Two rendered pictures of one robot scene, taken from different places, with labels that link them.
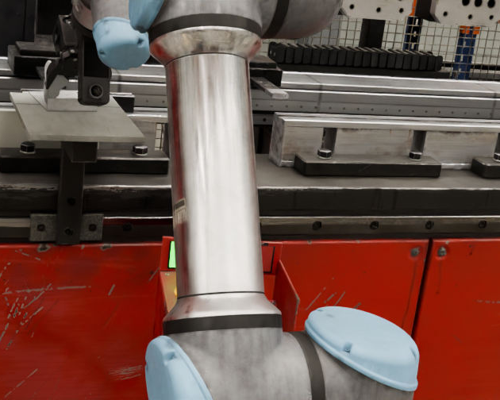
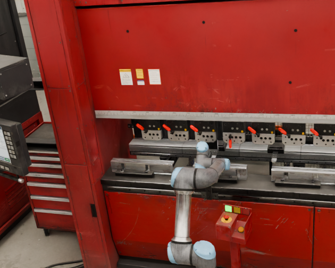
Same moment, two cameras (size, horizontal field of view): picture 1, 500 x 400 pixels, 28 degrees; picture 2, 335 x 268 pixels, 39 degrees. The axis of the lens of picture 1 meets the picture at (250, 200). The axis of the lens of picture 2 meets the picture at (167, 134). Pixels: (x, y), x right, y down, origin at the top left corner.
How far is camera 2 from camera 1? 203 cm
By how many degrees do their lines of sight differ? 38
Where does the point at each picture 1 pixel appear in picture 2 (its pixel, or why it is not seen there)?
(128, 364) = not seen: hidden behind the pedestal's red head
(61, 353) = (212, 223)
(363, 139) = (297, 175)
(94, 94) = not seen: hidden behind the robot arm
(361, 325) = (204, 245)
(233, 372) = (176, 251)
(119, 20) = (198, 164)
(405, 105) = (331, 157)
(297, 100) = (293, 156)
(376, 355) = (199, 252)
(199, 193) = (176, 219)
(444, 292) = (321, 222)
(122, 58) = not seen: hidden behind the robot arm
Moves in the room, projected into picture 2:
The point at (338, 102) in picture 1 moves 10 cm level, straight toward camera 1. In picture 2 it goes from (307, 156) to (300, 162)
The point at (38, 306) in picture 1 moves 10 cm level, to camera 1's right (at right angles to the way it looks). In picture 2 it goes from (205, 212) to (217, 216)
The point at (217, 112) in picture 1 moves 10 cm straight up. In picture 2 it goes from (179, 205) to (178, 190)
